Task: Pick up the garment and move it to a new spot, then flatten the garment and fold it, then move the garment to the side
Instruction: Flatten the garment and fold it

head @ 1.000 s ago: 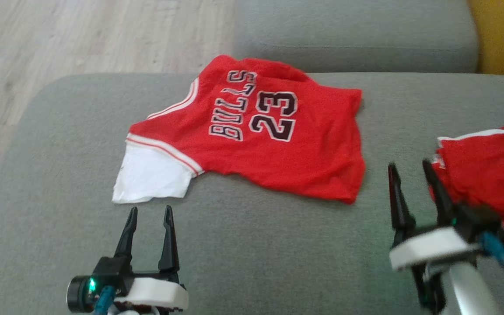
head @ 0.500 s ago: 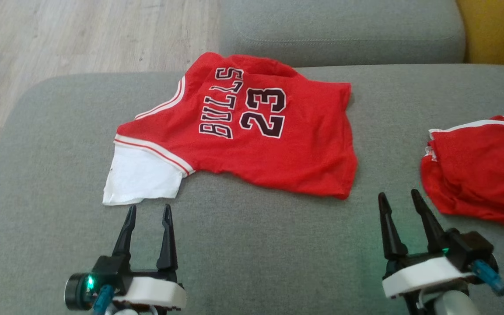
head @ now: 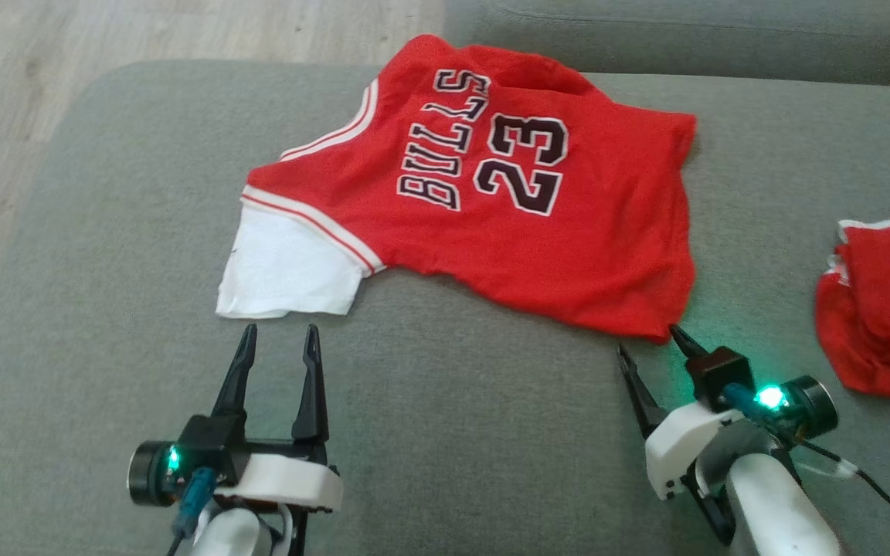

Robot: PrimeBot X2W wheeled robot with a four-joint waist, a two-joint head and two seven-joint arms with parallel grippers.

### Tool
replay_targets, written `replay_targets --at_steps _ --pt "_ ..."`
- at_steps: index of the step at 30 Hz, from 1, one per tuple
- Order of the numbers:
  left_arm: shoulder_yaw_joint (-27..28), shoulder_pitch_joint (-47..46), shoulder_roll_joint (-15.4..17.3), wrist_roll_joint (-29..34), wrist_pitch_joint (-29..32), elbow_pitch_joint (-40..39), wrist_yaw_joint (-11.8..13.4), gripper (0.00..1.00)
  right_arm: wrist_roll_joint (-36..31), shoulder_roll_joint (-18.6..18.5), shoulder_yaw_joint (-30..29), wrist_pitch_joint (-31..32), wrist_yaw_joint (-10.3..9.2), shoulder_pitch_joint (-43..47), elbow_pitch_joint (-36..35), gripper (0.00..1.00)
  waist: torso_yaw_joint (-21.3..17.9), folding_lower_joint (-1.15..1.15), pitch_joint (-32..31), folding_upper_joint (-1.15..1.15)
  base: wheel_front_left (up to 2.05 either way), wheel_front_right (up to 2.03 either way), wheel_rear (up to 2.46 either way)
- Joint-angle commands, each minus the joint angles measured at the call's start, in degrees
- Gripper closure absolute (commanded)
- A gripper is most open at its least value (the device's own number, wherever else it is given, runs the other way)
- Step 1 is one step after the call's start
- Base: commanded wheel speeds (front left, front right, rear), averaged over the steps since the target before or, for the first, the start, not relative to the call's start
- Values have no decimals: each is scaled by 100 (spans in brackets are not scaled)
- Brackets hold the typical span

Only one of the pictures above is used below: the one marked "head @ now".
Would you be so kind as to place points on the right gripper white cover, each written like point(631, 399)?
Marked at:
point(673, 448)

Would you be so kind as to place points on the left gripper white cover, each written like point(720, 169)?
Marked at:
point(283, 479)

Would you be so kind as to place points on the red Bulls jersey white sleeves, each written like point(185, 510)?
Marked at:
point(607, 232)

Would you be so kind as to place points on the red shorts with white stripes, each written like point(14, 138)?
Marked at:
point(885, 309)

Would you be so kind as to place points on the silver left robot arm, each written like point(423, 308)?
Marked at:
point(232, 537)

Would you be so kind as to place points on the large grey sofa seat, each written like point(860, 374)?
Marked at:
point(491, 425)

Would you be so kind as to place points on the grey sofa cushion with seam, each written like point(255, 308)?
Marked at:
point(684, 31)

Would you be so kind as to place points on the black right wrist camera module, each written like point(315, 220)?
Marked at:
point(715, 371)

